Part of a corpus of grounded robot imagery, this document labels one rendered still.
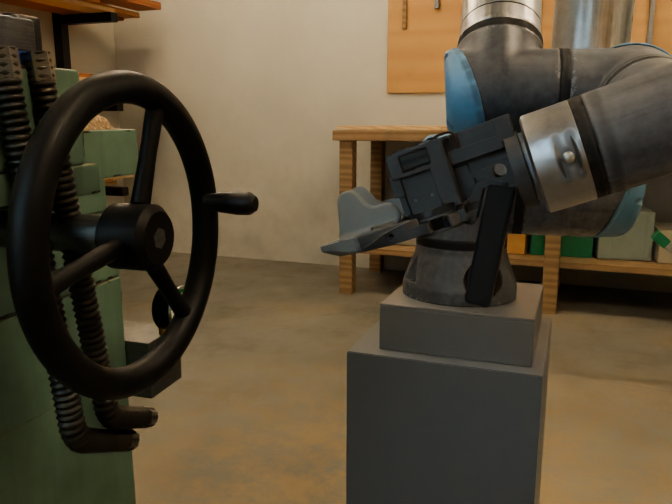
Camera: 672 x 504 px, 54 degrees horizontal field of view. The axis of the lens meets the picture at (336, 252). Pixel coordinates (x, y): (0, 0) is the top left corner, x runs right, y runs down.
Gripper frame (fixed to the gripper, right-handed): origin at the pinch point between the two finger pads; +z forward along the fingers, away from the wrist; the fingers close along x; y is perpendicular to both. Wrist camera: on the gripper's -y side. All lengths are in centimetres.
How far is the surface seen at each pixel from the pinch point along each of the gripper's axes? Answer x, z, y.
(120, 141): -12.6, 27.5, 20.9
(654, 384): -177, -31, -95
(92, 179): 6.0, 19.6, 14.8
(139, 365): 12.5, 17.2, -3.3
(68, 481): 2.5, 40.9, -16.4
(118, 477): -7.2, 42.9, -21.0
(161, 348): 8.5, 17.2, -3.1
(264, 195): -327, 152, 17
